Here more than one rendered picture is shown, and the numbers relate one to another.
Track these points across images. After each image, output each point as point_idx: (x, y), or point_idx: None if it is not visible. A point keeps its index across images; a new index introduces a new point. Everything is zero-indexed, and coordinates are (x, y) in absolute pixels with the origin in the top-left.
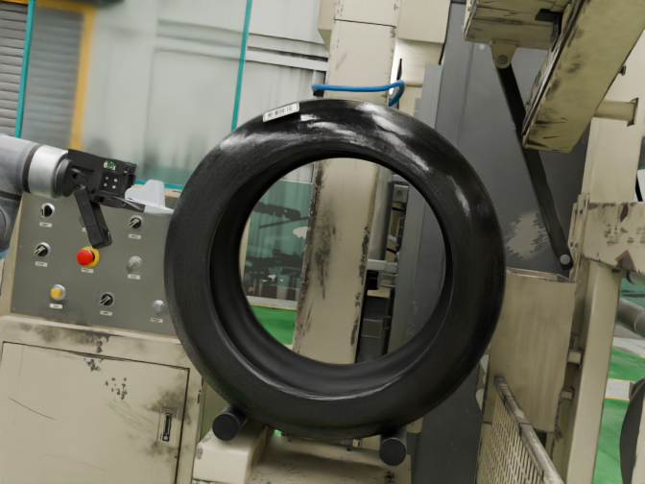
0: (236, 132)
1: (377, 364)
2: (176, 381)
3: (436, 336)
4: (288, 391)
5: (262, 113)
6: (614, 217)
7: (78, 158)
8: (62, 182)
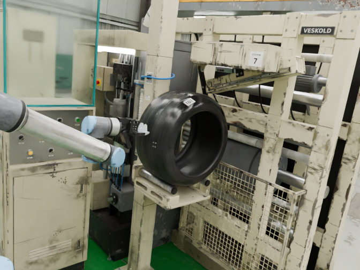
0: (176, 108)
1: (178, 157)
2: (83, 172)
3: (218, 153)
4: (191, 177)
5: (179, 100)
6: (226, 110)
7: (123, 121)
8: (121, 130)
